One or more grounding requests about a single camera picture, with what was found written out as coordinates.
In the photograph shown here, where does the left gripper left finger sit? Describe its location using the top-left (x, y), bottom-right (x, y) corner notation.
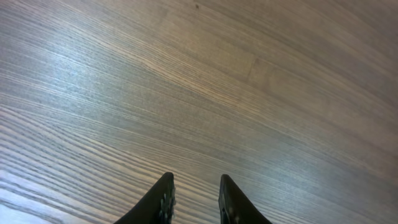
top-left (115, 172), bottom-right (175, 224)

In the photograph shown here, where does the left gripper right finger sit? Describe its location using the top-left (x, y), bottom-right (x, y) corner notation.
top-left (218, 174), bottom-right (272, 224)

